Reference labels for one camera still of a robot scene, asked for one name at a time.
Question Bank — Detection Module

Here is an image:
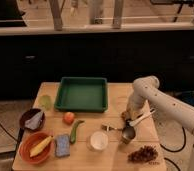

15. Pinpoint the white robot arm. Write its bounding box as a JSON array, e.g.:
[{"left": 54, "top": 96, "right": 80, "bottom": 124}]
[{"left": 126, "top": 76, "right": 194, "bottom": 171}]

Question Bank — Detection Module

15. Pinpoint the white cup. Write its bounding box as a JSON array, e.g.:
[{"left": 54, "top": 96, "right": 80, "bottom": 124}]
[{"left": 88, "top": 131, "right": 109, "bottom": 151}]

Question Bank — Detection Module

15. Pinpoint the green plastic tray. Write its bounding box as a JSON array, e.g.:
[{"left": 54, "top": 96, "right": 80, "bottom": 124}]
[{"left": 54, "top": 77, "right": 108, "bottom": 113}]

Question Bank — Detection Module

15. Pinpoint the green chili pepper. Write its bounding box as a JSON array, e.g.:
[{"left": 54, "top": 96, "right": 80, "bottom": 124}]
[{"left": 69, "top": 120, "right": 85, "bottom": 144}]

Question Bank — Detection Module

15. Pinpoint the orange tomato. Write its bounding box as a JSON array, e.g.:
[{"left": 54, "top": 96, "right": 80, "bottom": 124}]
[{"left": 63, "top": 112, "right": 75, "bottom": 125}]

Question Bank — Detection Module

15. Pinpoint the blue sponge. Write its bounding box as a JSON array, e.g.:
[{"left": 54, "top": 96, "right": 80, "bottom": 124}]
[{"left": 55, "top": 134, "right": 70, "bottom": 157}]

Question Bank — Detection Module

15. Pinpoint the light green lettuce leaf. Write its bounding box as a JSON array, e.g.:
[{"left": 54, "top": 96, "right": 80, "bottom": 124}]
[{"left": 39, "top": 95, "right": 52, "bottom": 111}]

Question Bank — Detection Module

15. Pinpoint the grey crumpled cloth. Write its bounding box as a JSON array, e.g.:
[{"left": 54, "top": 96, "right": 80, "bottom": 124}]
[{"left": 25, "top": 111, "right": 43, "bottom": 130}]

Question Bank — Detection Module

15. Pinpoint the yellow corn cob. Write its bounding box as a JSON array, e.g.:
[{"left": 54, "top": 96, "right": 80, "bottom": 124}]
[{"left": 30, "top": 136, "right": 53, "bottom": 157}]

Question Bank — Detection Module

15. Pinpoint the dark brown bowl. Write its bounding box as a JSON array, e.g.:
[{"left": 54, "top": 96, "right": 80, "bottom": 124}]
[{"left": 19, "top": 108, "right": 45, "bottom": 132}]

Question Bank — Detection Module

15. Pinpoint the orange bowl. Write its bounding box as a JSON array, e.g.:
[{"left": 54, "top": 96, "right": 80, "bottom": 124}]
[{"left": 19, "top": 132, "right": 52, "bottom": 165}]

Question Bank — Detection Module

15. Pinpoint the black power cable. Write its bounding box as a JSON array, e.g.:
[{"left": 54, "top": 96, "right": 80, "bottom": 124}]
[{"left": 160, "top": 126, "right": 188, "bottom": 171}]

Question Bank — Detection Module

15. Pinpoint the black cable left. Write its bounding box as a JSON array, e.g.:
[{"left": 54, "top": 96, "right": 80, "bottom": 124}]
[{"left": 0, "top": 112, "right": 24, "bottom": 153}]

